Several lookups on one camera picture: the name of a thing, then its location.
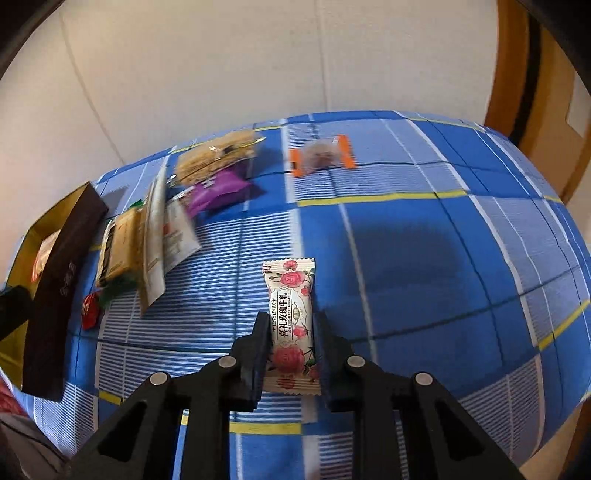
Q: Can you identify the brown pastry clear wrapper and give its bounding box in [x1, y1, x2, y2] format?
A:
[31, 230, 60, 283]

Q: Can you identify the small red candy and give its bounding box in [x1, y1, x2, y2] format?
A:
[81, 292, 102, 331]

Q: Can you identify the green-ended cracker pack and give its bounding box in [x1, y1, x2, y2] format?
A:
[95, 200, 143, 309]

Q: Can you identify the floral white snack packet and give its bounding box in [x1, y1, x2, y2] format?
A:
[263, 258, 321, 395]

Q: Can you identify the long white brown snack bar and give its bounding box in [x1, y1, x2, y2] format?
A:
[138, 160, 166, 314]

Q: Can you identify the white label snack packet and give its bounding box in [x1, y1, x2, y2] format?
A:
[163, 199, 201, 274]

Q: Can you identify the purple snack packet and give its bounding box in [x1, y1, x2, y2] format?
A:
[185, 163, 250, 218]

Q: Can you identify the large cracker pack clear wrapper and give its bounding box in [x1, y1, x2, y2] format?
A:
[172, 130, 266, 186]

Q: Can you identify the gold metal tin box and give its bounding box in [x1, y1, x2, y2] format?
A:
[1, 182, 108, 401]

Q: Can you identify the red ruffled fabric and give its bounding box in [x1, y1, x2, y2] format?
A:
[0, 378, 28, 417]

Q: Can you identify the blue plaid tablecloth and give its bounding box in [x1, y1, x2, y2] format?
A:
[18, 111, 590, 464]

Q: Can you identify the orange-ended clear candy packet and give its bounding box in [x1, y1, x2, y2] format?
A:
[288, 135, 356, 178]

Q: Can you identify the wooden door frame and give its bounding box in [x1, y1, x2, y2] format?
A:
[485, 1, 590, 204]

